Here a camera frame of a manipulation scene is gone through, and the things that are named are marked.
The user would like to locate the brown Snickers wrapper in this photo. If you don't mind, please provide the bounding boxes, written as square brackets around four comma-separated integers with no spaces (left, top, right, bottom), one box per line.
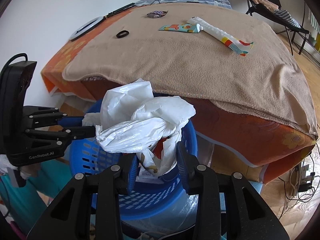
[147,11,168,18]

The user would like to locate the long white snack wrapper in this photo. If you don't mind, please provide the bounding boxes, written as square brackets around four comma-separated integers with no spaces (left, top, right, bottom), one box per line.
[187,17,254,56]

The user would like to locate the white ring light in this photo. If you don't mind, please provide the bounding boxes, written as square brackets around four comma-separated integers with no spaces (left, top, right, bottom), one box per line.
[69,16,105,41]

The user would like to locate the striped garment on chair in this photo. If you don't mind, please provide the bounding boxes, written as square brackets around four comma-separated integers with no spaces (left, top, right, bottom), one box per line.
[273,10,301,28]

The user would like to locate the beige fleece blanket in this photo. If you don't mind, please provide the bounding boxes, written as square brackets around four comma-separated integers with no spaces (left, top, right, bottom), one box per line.
[62,3,318,138]

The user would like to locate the yellow crate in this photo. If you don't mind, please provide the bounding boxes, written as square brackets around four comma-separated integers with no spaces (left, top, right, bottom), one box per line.
[313,33,320,52]

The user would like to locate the black folding chair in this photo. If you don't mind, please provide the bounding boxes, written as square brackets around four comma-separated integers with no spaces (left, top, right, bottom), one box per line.
[246,0,310,54]

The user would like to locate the white plastic bag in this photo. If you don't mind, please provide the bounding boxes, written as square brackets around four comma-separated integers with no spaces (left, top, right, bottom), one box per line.
[82,79,153,129]
[95,96,196,177]

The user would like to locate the black ring light stand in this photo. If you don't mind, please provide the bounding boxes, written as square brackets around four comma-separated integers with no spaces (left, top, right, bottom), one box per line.
[104,3,136,19]

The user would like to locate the blue orange-print tube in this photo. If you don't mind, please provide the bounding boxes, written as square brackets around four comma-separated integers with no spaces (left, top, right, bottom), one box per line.
[159,23,203,33]

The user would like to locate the beige clothes on chair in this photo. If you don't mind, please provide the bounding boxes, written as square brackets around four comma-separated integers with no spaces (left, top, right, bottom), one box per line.
[251,0,279,12]

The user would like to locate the white radiator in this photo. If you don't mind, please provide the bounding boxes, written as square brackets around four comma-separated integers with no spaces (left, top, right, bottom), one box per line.
[308,8,320,33]

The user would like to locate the blue plastic laundry basket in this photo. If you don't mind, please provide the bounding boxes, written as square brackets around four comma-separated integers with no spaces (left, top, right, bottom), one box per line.
[69,93,199,221]

